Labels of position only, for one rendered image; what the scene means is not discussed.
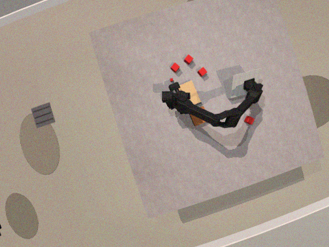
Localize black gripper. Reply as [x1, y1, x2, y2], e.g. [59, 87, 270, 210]
[169, 82, 180, 93]

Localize brown square block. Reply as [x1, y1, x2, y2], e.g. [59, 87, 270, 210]
[190, 114, 205, 126]

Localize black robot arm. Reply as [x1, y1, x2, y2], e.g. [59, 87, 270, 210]
[162, 78, 263, 128]

